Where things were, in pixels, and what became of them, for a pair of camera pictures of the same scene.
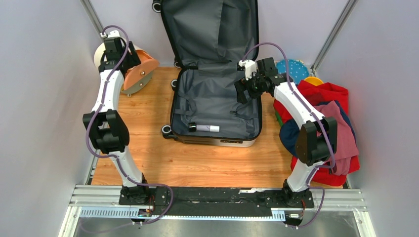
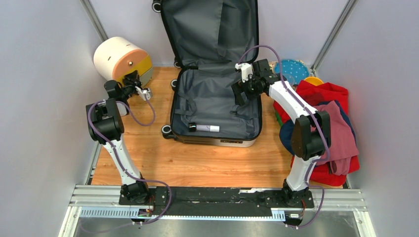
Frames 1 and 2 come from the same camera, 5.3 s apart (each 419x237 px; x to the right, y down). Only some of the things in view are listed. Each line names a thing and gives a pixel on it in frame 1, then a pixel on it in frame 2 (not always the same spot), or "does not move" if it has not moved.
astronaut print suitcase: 210,38 does not move
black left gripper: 133,59 → 132,80
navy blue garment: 290,129 does not move
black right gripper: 241,85 does not move
